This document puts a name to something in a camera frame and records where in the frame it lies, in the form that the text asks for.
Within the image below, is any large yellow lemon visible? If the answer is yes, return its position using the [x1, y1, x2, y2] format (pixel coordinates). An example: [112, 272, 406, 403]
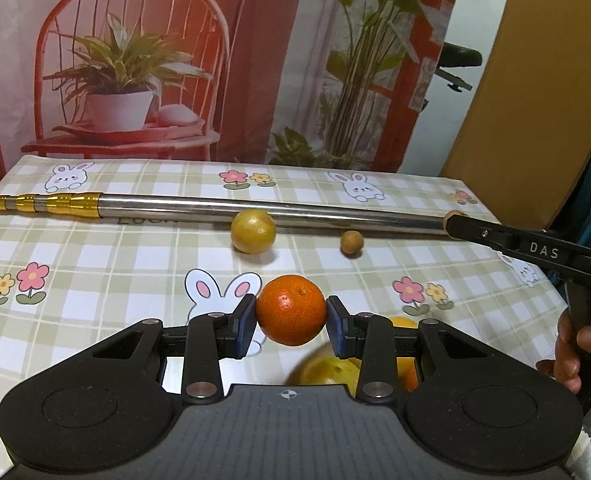
[390, 316, 418, 328]

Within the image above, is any brown longan fruit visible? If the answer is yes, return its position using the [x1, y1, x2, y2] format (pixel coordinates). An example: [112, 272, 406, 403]
[443, 209, 469, 222]
[340, 230, 365, 257]

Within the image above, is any person right hand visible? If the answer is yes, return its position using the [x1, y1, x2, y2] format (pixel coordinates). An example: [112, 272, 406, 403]
[536, 309, 591, 393]

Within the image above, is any yellow-green plum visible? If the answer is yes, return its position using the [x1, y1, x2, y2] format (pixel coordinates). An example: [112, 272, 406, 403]
[230, 209, 276, 255]

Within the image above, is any checkered bunny tablecloth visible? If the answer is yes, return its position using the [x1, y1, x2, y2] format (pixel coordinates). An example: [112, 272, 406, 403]
[0, 156, 563, 474]

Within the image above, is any telescopic metal pole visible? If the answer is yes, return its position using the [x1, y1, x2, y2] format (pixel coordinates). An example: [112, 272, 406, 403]
[0, 192, 447, 237]

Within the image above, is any wooden board panel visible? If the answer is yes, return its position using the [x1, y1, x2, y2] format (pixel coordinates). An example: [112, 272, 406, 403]
[442, 0, 591, 230]

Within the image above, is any black exercise bike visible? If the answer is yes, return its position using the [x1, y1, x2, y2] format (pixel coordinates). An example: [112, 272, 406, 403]
[434, 42, 483, 93]

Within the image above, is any printed room backdrop cloth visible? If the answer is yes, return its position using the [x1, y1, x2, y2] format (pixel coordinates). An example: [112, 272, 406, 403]
[0, 0, 456, 180]

